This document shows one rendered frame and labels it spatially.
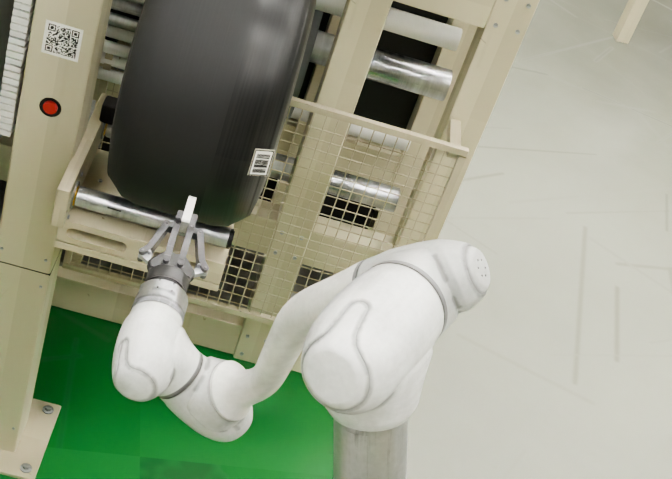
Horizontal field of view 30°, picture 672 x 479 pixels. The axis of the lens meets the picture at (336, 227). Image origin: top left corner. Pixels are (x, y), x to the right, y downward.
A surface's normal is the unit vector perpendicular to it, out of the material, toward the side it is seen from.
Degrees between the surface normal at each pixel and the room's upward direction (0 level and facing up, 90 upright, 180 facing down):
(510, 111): 0
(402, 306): 16
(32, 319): 90
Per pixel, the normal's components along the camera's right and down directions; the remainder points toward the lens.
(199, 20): 0.15, -0.19
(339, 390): -0.48, 0.29
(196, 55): 0.10, 0.03
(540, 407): 0.28, -0.77
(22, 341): -0.08, 0.58
